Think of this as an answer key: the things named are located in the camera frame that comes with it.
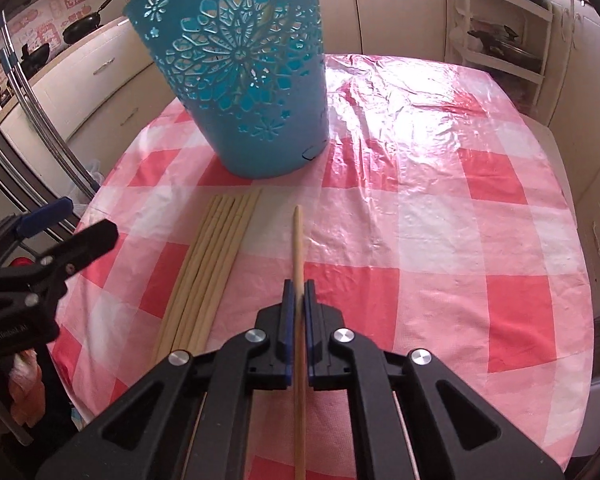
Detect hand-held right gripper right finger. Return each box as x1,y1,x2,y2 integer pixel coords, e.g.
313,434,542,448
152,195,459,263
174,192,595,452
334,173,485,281
304,280,566,480

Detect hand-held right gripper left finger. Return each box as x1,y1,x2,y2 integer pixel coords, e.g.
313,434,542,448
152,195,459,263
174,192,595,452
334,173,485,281
35,280,296,480

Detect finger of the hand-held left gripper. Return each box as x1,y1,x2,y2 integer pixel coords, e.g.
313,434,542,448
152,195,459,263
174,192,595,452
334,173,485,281
0,220,119,321
0,197,74,266

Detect tan wooden chopstick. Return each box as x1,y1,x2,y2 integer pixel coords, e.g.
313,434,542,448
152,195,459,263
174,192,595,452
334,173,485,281
291,205,308,480

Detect bundle of pale chopsticks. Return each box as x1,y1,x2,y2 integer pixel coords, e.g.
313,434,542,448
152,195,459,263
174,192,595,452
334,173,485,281
152,189,263,366

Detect teal perforated plastic basket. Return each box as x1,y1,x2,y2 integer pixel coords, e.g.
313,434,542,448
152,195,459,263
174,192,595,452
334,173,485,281
122,0,329,181

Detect person's left hand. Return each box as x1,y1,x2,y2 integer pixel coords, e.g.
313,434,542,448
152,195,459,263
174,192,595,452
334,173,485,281
0,352,43,433

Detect white plastic trash bag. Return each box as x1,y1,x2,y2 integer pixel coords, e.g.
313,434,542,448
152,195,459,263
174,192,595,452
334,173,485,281
82,160,103,196

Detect pink checked plastic tablecloth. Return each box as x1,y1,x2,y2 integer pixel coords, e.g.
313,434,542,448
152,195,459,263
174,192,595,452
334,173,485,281
50,52,596,480

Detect white tiered storage cart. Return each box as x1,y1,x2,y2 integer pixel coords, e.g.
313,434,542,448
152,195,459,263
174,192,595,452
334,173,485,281
450,0,553,111

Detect cream kitchen base cabinets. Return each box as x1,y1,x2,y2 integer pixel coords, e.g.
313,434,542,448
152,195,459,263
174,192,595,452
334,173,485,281
0,0,600,321

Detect steel pan with glass lid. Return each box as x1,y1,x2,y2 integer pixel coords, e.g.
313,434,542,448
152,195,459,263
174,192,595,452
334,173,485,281
467,27,541,68

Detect blue dustpan with steel handle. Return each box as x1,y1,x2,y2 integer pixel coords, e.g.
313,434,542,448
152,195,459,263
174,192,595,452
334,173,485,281
0,50,91,231

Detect blue broom with steel handle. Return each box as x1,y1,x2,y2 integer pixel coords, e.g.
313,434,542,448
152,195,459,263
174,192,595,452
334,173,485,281
0,10,101,201

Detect black wok with handle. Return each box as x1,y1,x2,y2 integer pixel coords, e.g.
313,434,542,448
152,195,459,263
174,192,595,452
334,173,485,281
17,42,51,78
62,0,121,45

